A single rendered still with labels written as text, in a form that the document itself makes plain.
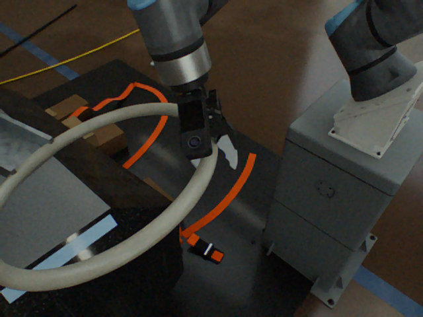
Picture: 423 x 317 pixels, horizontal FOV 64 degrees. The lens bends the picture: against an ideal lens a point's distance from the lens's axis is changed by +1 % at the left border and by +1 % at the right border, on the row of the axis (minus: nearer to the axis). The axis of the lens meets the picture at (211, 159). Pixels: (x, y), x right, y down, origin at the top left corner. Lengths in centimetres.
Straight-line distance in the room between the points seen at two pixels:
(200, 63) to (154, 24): 9
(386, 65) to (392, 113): 15
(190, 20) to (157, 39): 5
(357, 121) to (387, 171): 18
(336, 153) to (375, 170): 12
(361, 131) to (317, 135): 14
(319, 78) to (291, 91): 32
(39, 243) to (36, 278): 47
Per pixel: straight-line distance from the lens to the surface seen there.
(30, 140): 96
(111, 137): 224
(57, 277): 55
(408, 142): 129
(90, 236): 102
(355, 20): 110
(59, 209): 107
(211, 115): 58
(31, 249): 103
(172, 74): 54
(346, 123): 116
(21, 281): 59
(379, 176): 115
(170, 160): 220
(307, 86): 294
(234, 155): 64
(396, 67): 114
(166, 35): 51
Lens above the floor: 163
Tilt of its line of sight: 48 degrees down
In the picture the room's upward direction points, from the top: straight up
